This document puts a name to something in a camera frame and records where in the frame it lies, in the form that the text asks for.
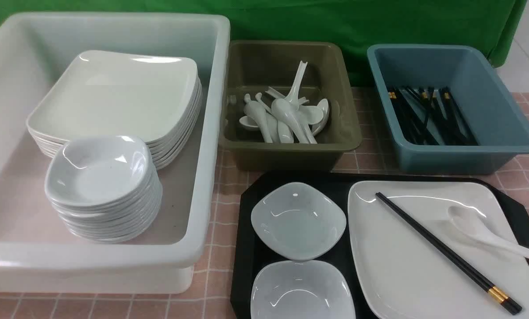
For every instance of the small white bowl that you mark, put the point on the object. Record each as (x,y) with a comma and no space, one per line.
(301,290)
(298,221)

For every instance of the large white square plate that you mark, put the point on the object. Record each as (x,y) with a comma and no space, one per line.
(402,275)

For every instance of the white ceramic soup spoon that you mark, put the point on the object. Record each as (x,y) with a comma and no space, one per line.
(473,227)

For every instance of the black chopsticks pair gold band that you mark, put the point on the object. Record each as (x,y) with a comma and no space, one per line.
(488,286)

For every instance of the white soup spoons pile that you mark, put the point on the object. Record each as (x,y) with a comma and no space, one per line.
(288,117)

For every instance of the olive green plastic bin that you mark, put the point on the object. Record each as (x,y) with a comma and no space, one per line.
(253,66)

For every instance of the black serving tray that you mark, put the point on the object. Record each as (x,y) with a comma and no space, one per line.
(252,255)

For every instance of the stack of white square plates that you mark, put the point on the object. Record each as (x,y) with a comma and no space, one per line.
(155,98)

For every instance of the pink checkered tablecloth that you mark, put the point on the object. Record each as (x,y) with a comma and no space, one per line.
(211,282)

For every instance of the stack of small white bowls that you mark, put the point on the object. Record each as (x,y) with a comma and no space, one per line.
(105,189)

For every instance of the black chopsticks bundle in bin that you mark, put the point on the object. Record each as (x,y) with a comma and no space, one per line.
(430,116)

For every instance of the blue plastic bin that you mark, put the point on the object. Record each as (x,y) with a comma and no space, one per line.
(496,120)

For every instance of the large white plastic tub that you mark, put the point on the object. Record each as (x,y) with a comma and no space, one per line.
(37,252)

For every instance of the green cloth backdrop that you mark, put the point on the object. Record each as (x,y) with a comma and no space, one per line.
(353,25)

